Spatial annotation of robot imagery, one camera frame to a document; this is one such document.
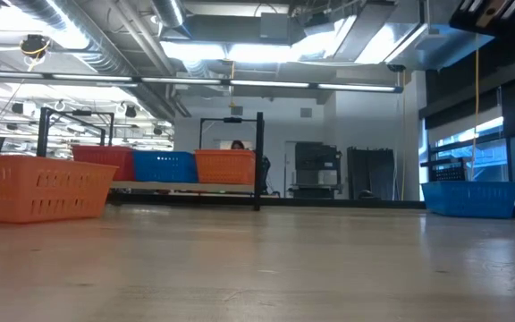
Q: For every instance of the blue plastic slotted basket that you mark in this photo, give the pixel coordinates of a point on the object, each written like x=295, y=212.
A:
x=470, y=199
x=163, y=170

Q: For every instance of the black perforated rack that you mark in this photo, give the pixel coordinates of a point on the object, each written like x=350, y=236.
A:
x=447, y=172

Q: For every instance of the black tall cabinet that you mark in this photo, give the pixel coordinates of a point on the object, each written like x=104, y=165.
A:
x=370, y=172

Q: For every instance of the grey ceiling junction box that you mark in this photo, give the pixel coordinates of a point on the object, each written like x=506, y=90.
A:
x=275, y=24

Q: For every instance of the black printer cabinet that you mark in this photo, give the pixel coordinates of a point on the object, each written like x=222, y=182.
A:
x=318, y=170

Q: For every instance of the bright ceiling light panel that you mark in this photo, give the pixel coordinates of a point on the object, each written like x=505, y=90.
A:
x=257, y=53

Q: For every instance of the black chair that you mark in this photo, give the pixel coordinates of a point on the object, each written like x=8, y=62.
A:
x=266, y=174

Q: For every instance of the person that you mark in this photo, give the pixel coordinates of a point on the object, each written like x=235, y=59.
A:
x=237, y=145

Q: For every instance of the long linear ceiling light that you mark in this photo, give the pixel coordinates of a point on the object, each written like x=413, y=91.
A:
x=181, y=81

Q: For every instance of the black ceiling lamp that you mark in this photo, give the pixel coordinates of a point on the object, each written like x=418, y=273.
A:
x=130, y=111

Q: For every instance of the silver rectangular ceiling duct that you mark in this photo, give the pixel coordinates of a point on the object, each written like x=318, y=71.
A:
x=374, y=36

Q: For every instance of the black aluminium table frame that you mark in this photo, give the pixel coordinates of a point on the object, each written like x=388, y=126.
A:
x=329, y=202

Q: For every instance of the black metal shelf frame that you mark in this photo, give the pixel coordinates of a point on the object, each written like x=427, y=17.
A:
x=259, y=179

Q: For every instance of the short ribbed round duct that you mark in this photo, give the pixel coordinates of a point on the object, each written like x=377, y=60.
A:
x=168, y=11

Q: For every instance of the long ribbed round duct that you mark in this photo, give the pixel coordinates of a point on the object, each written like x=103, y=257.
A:
x=83, y=44

